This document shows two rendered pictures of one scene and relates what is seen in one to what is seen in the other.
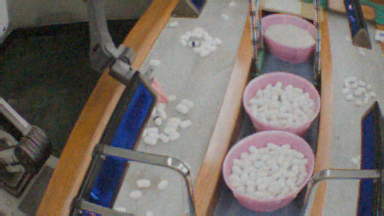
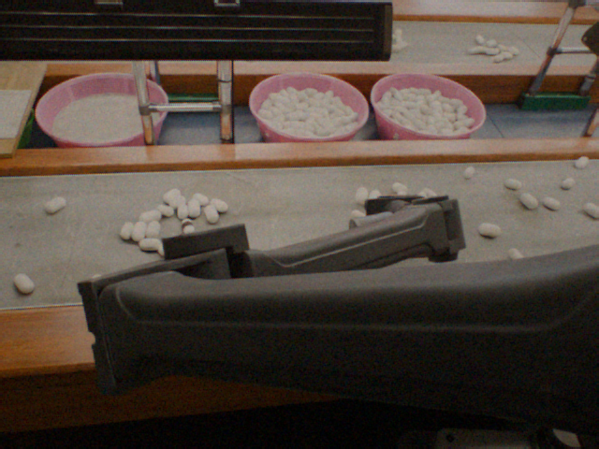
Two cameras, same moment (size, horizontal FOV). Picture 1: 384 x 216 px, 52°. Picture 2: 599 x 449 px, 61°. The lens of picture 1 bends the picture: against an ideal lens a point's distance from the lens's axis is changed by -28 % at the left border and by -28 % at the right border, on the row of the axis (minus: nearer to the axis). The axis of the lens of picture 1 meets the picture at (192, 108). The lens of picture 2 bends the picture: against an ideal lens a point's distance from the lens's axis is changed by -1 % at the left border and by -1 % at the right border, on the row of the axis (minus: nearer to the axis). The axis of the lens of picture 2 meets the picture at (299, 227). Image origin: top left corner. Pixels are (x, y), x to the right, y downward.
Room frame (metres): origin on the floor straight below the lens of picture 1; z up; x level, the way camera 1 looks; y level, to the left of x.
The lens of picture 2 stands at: (1.67, 0.58, 1.39)
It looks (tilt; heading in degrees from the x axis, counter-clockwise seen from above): 46 degrees down; 240
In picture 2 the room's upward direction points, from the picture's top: 7 degrees clockwise
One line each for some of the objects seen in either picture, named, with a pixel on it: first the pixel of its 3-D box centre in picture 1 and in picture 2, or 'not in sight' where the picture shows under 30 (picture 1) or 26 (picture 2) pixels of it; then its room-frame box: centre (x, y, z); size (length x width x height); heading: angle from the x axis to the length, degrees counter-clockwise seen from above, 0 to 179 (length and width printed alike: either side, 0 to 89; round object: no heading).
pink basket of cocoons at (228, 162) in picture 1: (270, 175); (422, 119); (0.91, -0.20, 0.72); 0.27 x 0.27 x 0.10
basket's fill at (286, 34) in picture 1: (290, 41); (109, 128); (1.60, -0.41, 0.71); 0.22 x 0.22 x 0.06
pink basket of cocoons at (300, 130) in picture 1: (284, 110); (307, 120); (1.18, -0.28, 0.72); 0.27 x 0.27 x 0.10
